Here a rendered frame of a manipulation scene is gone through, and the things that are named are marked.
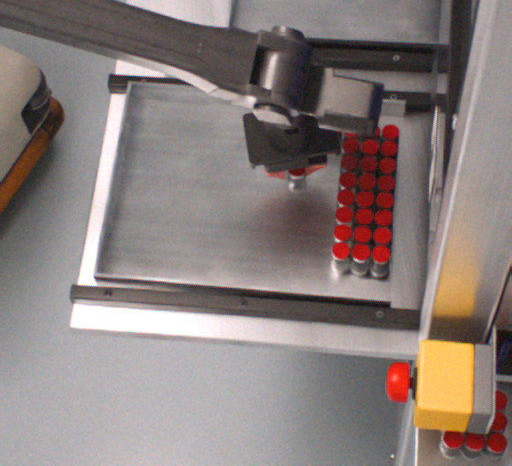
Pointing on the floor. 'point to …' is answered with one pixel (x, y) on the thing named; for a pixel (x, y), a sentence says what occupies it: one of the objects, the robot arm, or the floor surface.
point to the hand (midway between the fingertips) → (294, 169)
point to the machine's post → (474, 191)
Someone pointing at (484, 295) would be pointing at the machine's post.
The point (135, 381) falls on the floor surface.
